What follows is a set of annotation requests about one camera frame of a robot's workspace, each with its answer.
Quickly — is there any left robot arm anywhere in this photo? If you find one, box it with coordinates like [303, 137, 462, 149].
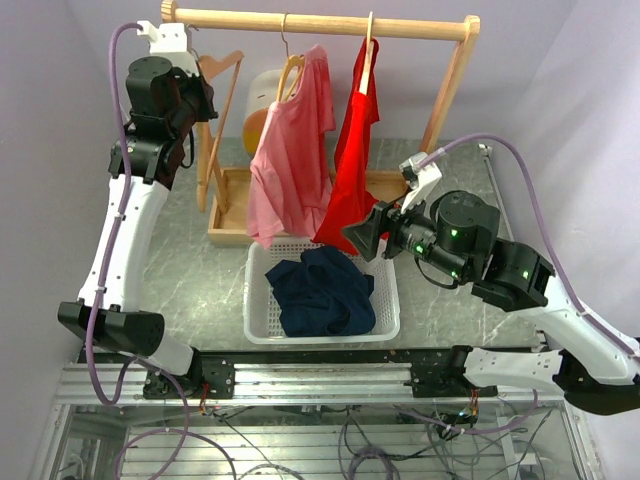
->
[58, 53, 217, 397]

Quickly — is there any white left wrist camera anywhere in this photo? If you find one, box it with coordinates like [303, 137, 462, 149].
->
[137, 20, 200, 76]

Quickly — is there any navy blue t shirt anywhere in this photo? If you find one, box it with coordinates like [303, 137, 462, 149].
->
[265, 246, 376, 338]

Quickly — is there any wooden clothes rack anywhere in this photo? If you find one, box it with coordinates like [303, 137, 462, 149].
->
[161, 1, 481, 245]

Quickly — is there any white plastic laundry basket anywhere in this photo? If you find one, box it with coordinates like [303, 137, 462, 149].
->
[243, 237, 400, 346]

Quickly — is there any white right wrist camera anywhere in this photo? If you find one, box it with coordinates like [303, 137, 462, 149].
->
[399, 152, 442, 214]

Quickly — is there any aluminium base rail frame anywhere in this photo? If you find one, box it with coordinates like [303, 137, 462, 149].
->
[29, 347, 604, 479]

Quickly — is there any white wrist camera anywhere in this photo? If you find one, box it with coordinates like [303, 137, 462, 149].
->
[137, 20, 200, 76]
[399, 152, 442, 214]

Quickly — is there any wooden hanger with metal hook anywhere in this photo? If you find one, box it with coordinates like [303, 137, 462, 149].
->
[190, 48, 244, 213]

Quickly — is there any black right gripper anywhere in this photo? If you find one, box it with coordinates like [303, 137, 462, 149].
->
[342, 185, 471, 281]

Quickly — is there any pink t shirt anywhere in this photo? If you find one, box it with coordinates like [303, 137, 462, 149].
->
[246, 45, 336, 249]

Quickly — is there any white orange yellow container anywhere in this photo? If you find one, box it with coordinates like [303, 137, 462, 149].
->
[242, 69, 281, 158]

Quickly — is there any red t shirt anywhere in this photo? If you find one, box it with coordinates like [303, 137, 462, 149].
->
[313, 44, 379, 255]

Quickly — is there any cream plastic hanger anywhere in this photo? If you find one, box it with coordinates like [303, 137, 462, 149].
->
[359, 11, 374, 95]

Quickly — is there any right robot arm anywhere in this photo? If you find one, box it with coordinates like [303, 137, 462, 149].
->
[342, 190, 639, 416]

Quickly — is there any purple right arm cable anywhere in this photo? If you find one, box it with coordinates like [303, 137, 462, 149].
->
[394, 132, 640, 436]

